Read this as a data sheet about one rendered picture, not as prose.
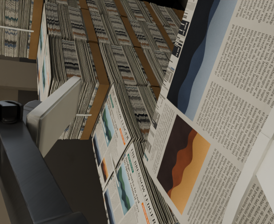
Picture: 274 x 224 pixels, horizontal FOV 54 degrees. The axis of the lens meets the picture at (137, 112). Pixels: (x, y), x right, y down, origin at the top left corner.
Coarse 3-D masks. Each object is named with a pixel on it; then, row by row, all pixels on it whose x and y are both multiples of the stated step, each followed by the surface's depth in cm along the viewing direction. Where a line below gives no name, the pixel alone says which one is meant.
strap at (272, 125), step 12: (264, 132) 18; (264, 144) 17; (252, 156) 18; (264, 156) 18; (252, 168) 18; (240, 180) 19; (252, 180) 18; (240, 192) 19; (228, 204) 20; (240, 204) 19; (228, 216) 20
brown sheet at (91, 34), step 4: (84, 12) 141; (88, 12) 142; (84, 16) 138; (88, 16) 139; (84, 20) 135; (88, 20) 137; (88, 24) 134; (92, 24) 135; (88, 28) 131; (92, 28) 133; (88, 32) 129; (92, 32) 130; (88, 36) 126; (92, 36) 128; (96, 36) 129; (96, 40) 127
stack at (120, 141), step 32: (96, 32) 133; (160, 32) 157; (128, 64) 123; (160, 64) 131; (128, 96) 107; (96, 128) 126; (128, 128) 95; (96, 160) 124; (128, 160) 92; (128, 192) 91
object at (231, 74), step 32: (192, 0) 30; (224, 0) 25; (256, 0) 22; (192, 32) 29; (224, 32) 25; (256, 32) 22; (192, 64) 29; (224, 64) 25; (256, 64) 21; (160, 96) 35; (192, 96) 29; (224, 96) 24; (256, 96) 21; (160, 128) 34; (192, 128) 28; (224, 128) 24; (160, 160) 34; (192, 160) 28; (224, 160) 24; (160, 192) 33; (192, 192) 28; (224, 192) 24
